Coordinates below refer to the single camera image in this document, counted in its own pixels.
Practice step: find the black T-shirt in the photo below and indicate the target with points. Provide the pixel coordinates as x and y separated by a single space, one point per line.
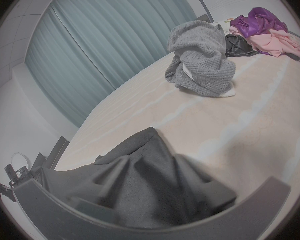
145 184

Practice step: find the white printed pillow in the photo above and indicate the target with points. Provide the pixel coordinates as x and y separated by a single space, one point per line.
221 22

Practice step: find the grey garment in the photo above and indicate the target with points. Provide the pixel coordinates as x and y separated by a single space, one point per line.
202 59

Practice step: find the blue-green curtain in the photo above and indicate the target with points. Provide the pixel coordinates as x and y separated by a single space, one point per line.
120 29
65 79

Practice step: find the grey bedside table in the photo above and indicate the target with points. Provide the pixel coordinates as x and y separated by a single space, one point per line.
203 18

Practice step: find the pile of clothes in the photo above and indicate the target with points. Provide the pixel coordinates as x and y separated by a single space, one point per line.
265 34

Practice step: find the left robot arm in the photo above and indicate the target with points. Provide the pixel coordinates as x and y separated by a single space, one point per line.
17 175

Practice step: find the bed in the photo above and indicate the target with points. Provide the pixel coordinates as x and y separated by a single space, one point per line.
215 134

